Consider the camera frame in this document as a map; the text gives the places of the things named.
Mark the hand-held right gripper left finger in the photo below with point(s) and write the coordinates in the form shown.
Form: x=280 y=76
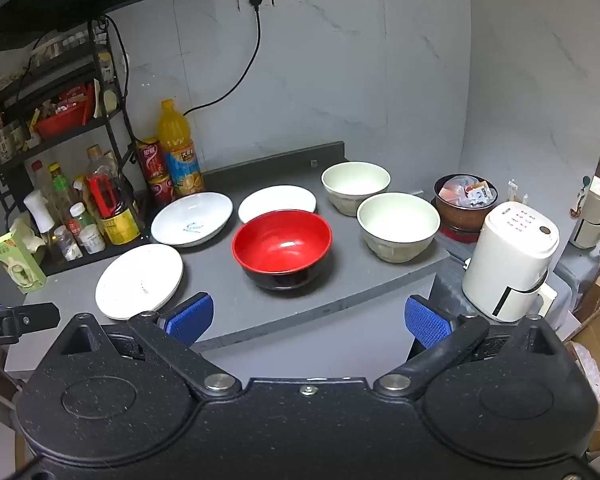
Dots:
x=190 y=317

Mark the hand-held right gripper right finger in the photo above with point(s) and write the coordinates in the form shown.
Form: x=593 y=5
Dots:
x=427 y=322

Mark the plain white plate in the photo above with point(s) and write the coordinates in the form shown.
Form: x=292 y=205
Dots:
x=135 y=280

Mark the white plate with blue print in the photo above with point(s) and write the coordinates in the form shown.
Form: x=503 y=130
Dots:
x=180 y=220

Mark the white ceramic bowl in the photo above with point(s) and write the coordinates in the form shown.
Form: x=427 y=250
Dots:
x=397 y=220
x=352 y=182

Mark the red and black bowl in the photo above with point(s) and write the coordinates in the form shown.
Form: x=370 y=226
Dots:
x=280 y=240

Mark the small white plate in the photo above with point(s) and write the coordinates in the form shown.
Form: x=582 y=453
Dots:
x=275 y=200

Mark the green tissue box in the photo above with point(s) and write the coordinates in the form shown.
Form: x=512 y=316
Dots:
x=17 y=260

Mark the red pot stand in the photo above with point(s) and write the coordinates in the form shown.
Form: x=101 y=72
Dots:
x=455 y=236

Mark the clear spice jar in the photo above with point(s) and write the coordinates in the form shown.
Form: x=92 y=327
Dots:
x=65 y=245

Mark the white air fryer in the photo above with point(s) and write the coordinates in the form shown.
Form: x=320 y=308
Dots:
x=510 y=260

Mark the black metal rack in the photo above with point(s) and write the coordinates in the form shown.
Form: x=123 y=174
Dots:
x=105 y=255

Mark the brown pot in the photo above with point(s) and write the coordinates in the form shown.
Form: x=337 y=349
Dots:
x=460 y=215

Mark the white cap jar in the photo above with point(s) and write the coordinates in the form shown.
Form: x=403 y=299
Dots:
x=91 y=239

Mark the sauce packets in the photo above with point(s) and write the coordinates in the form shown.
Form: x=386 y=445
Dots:
x=467 y=191

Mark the yellow cap sauce bottle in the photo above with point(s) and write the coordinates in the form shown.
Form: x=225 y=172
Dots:
x=60 y=185

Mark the red cap clear bottle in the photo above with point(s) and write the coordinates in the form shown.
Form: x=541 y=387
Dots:
x=37 y=175

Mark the brown sauce bottle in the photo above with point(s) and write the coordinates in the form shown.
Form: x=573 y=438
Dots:
x=82 y=191

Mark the cardboard box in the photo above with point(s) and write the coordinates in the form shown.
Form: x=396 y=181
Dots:
x=595 y=330

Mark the glass jars on shelf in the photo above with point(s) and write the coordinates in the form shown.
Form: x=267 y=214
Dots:
x=5 y=135

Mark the orange juice bottle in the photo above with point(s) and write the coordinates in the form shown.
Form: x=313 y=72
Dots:
x=175 y=130

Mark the white kettle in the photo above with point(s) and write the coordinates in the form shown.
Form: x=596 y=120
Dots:
x=592 y=210

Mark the red plastic basket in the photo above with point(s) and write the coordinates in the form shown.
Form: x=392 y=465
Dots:
x=60 y=120

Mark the row of small jars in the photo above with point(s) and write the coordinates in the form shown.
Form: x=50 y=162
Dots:
x=75 y=40

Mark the white wall hook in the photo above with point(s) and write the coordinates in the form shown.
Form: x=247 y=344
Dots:
x=515 y=187

